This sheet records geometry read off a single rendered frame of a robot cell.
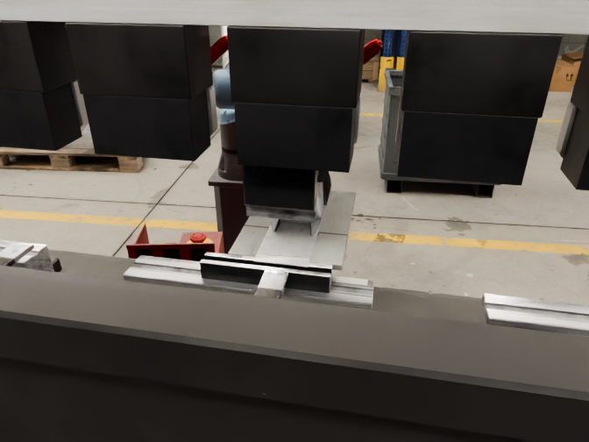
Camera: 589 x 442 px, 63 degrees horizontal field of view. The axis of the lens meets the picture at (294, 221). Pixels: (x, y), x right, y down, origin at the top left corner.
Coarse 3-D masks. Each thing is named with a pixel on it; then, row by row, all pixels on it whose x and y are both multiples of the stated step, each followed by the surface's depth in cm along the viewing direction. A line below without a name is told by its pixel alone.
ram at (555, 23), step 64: (0, 0) 57; (64, 0) 55; (128, 0) 54; (192, 0) 52; (256, 0) 51; (320, 0) 50; (384, 0) 49; (448, 0) 48; (512, 0) 47; (576, 0) 46
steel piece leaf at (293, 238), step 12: (288, 228) 82; (300, 228) 82; (264, 240) 78; (276, 240) 78; (288, 240) 78; (300, 240) 78; (312, 240) 78; (264, 252) 75; (276, 252) 75; (288, 252) 75; (300, 252) 75; (312, 252) 75
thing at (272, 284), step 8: (264, 272) 70; (272, 272) 70; (280, 272) 70; (264, 280) 68; (272, 280) 68; (280, 280) 68; (264, 288) 66; (272, 288) 66; (280, 288) 66; (264, 296) 65; (272, 296) 65; (280, 296) 66
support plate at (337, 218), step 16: (336, 192) 95; (352, 192) 95; (336, 208) 89; (352, 208) 89; (256, 224) 83; (336, 224) 83; (240, 240) 78; (256, 240) 78; (320, 240) 78; (336, 240) 78; (320, 256) 74; (336, 256) 74
